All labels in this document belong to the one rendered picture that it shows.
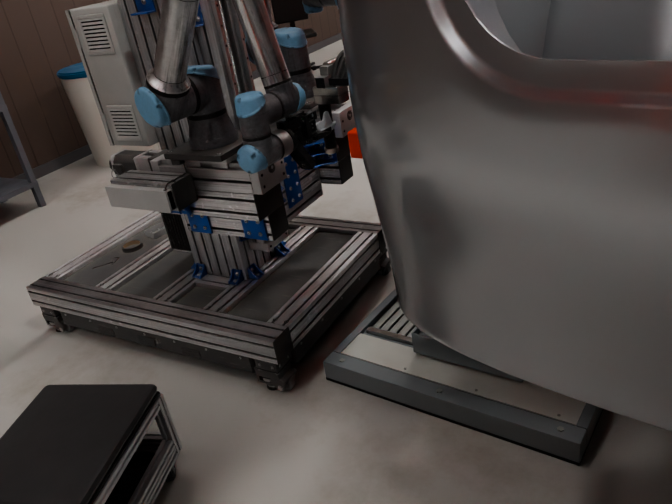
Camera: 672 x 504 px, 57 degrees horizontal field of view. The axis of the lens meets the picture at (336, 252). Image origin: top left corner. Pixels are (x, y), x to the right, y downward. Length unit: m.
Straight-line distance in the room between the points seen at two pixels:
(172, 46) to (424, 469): 1.29
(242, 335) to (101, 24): 1.10
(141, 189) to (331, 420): 0.92
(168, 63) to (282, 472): 1.16
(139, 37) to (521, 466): 1.73
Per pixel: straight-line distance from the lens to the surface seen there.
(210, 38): 2.07
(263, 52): 1.64
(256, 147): 1.57
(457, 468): 1.80
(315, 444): 1.91
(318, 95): 1.79
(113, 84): 2.29
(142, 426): 1.70
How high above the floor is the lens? 1.33
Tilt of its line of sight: 28 degrees down
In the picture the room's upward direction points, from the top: 10 degrees counter-clockwise
